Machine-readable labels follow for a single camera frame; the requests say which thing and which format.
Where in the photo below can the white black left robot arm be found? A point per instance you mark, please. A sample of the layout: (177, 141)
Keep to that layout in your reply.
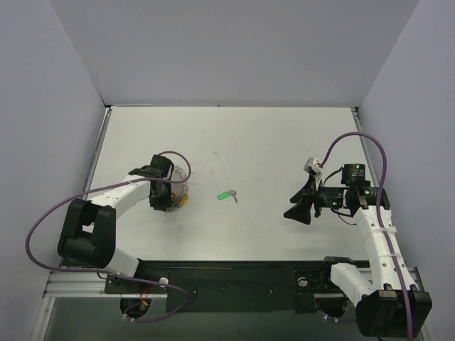
(90, 227)

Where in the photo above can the metal key organizer blue handle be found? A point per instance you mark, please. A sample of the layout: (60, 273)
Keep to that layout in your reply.
(180, 188)

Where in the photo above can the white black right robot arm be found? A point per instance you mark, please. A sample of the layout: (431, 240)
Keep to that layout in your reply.
(390, 304)

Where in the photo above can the yellow key tag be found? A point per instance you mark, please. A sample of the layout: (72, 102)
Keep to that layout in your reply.
(183, 201)

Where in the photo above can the green key tag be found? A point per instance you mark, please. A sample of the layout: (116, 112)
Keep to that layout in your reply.
(223, 195)

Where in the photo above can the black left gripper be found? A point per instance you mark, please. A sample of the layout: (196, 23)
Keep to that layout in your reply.
(165, 202)

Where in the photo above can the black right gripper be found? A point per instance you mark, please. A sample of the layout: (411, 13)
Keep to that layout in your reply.
(316, 199)

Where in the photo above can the silver key on green tag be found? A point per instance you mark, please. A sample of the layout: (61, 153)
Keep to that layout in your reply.
(233, 194)

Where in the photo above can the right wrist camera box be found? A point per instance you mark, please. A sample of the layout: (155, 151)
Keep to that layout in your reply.
(313, 167)

